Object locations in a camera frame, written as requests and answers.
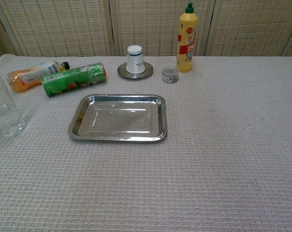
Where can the white waffle-weave tablecloth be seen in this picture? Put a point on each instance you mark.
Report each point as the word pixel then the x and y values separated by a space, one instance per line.
pixel 184 157

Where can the round metal saucer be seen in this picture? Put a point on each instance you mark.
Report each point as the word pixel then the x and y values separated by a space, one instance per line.
pixel 148 70

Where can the woven bamboo folding screen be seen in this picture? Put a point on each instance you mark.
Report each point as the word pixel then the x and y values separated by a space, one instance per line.
pixel 63 26

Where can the green chip canister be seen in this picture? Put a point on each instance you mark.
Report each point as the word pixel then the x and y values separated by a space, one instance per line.
pixel 73 79

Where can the rectangular stainless steel tray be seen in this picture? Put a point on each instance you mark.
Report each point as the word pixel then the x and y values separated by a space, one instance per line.
pixel 118 118

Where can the yellow detergent bottle green cap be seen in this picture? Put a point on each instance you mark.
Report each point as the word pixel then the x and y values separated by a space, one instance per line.
pixel 187 41

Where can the transparent plastic water bottle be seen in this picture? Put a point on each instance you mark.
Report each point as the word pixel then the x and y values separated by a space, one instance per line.
pixel 2 106

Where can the small clear round container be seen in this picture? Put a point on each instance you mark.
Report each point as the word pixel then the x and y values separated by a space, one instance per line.
pixel 170 75

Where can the white paper cup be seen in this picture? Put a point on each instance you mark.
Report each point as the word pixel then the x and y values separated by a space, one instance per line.
pixel 135 60

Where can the orange juice bottle black cap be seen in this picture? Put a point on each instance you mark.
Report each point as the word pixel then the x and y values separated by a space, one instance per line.
pixel 25 77

